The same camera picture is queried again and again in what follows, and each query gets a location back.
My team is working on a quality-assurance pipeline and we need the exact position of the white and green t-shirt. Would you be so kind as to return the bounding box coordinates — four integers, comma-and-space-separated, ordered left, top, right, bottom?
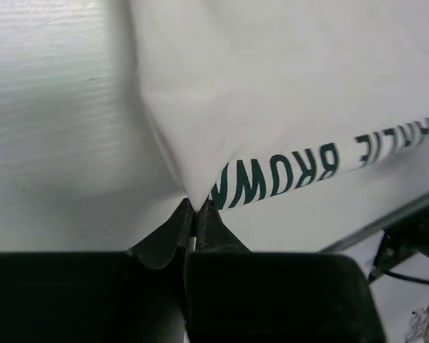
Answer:
130, 1, 429, 242

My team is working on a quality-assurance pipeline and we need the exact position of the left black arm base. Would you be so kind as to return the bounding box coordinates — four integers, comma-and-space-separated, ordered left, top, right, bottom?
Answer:
321, 192, 429, 286

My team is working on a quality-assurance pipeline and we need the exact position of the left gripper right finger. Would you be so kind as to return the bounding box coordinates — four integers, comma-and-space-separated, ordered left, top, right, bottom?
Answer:
184, 201, 386, 342

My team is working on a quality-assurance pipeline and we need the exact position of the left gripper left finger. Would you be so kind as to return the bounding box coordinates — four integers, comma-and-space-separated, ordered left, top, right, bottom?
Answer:
0, 199, 194, 342

